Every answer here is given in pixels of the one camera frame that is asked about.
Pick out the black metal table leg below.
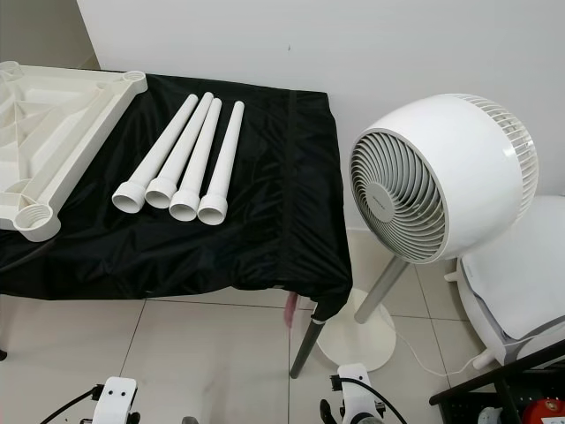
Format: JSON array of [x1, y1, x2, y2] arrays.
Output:
[[289, 300, 328, 380]]

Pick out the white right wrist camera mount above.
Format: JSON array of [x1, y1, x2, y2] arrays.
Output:
[[331, 364, 385, 424]]

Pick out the black table cloth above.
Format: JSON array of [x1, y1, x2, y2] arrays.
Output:
[[0, 66, 354, 323]]

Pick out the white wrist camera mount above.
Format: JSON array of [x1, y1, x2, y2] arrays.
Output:
[[103, 377, 139, 424], [331, 364, 385, 424]]

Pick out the white fan cable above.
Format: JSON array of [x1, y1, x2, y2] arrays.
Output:
[[388, 336, 478, 379]]

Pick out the red canister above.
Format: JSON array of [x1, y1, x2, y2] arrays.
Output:
[[521, 396, 565, 424]]

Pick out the black metal rack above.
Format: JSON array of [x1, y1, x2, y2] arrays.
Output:
[[430, 340, 565, 424]]

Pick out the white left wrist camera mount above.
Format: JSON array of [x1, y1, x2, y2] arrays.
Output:
[[103, 377, 139, 424]]

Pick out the white pedestal fan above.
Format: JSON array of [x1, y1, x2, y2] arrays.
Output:
[[315, 93, 539, 374]]

